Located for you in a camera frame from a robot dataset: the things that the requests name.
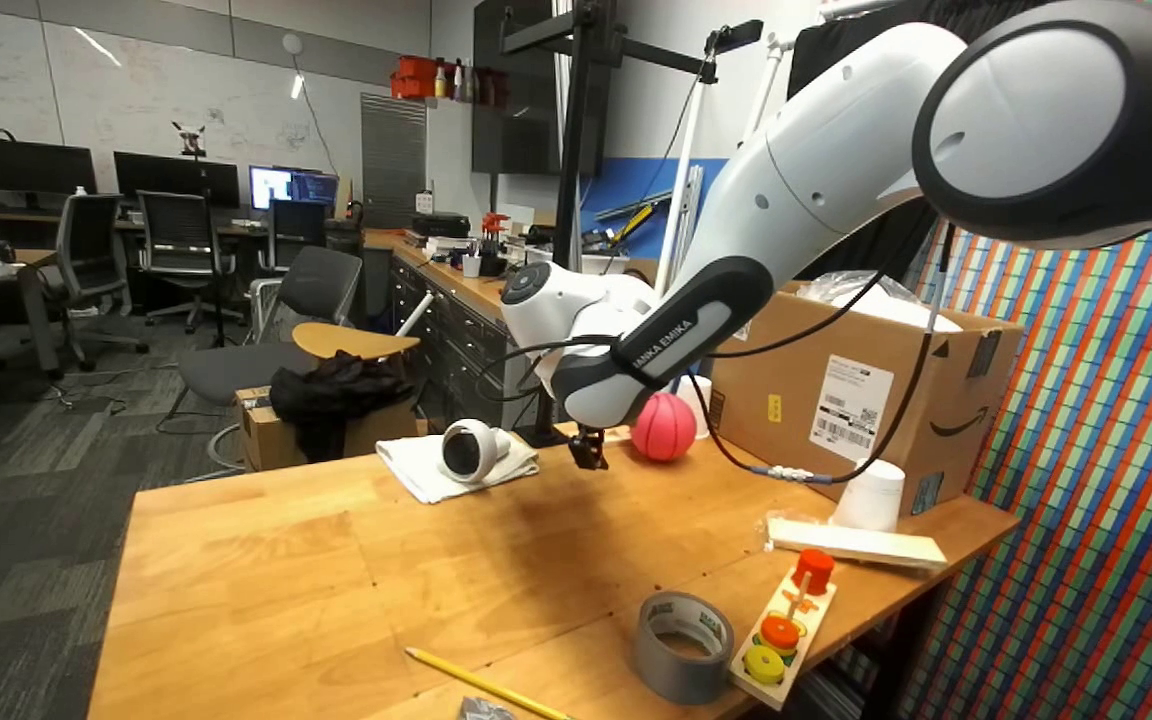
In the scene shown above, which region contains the grey office chair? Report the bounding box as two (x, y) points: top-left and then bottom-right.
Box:
(177, 242), (370, 414)

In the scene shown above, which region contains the white folded cloth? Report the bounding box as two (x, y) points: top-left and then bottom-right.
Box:
(376, 431), (541, 504)

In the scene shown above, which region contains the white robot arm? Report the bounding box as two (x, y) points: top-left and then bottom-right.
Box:
(503, 0), (1152, 466)

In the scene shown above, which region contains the brown cardboard box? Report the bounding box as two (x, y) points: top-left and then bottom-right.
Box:
(712, 286), (1023, 518)

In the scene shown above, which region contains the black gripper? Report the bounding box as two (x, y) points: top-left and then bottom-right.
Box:
(570, 423), (608, 469)

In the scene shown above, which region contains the yellow pencil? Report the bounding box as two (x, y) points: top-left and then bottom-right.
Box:
(406, 648), (570, 720)

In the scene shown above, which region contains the white paper cup near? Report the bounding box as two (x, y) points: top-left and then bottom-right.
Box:
(832, 461), (903, 531)

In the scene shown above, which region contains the round wooden stool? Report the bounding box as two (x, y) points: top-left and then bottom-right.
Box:
(294, 320), (417, 359)

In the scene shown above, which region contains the wooden peg stacking toy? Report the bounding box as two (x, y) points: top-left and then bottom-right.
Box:
(727, 550), (835, 714)

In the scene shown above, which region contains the black vertical camera pole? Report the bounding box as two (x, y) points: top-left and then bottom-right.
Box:
(503, 0), (724, 269)

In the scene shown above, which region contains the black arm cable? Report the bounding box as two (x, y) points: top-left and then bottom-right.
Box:
(519, 224), (962, 490)

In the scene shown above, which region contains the crumpled foil piece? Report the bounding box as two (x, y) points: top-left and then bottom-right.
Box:
(456, 698), (511, 720)

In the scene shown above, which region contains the wooden workbench with drawers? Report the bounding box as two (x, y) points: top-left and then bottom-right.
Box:
(362, 229), (554, 445)

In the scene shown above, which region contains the pink rubber basketball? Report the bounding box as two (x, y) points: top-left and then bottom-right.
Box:
(634, 391), (698, 466)

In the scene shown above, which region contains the grey duct tape roll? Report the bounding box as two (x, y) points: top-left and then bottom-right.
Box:
(634, 594), (736, 706)

